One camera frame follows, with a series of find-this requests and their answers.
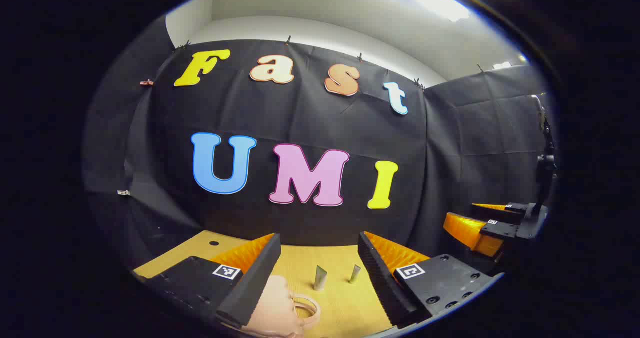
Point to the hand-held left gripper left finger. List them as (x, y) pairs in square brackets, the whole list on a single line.
[(255, 283)]

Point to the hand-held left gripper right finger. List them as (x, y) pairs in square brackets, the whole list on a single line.
[(382, 283)]

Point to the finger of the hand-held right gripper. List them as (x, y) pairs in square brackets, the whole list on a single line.
[(467, 233), (500, 214)]

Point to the black backdrop cloth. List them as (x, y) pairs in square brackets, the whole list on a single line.
[(310, 112)]

